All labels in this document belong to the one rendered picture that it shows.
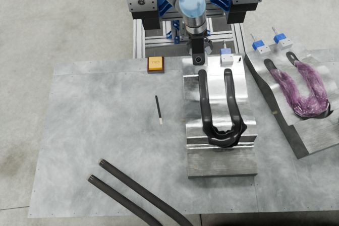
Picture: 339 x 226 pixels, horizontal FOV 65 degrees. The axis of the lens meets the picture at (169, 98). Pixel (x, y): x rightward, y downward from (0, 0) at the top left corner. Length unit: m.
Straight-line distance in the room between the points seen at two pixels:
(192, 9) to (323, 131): 0.66
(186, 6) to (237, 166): 0.60
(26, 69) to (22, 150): 0.70
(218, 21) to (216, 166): 1.40
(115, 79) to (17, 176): 1.23
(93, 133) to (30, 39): 1.69
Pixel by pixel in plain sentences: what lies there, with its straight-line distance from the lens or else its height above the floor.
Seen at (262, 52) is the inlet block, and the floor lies 0.88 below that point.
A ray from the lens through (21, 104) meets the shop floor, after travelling 2.43.
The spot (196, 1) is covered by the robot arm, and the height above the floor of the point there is 1.29.
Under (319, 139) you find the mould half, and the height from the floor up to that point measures 0.91.
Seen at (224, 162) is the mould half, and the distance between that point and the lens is 1.05.
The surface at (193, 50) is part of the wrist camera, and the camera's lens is 0.97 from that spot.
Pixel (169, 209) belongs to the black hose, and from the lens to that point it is 0.98.
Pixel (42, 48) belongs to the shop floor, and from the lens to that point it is 2.63.
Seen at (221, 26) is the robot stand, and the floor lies 0.21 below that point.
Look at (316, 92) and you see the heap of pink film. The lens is 1.21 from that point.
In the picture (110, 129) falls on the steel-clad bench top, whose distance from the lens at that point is 1.18.
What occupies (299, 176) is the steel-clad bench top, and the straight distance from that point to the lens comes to 1.18.
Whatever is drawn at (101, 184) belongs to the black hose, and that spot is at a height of 0.84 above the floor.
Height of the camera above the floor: 1.88
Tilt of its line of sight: 66 degrees down
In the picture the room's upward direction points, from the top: 8 degrees counter-clockwise
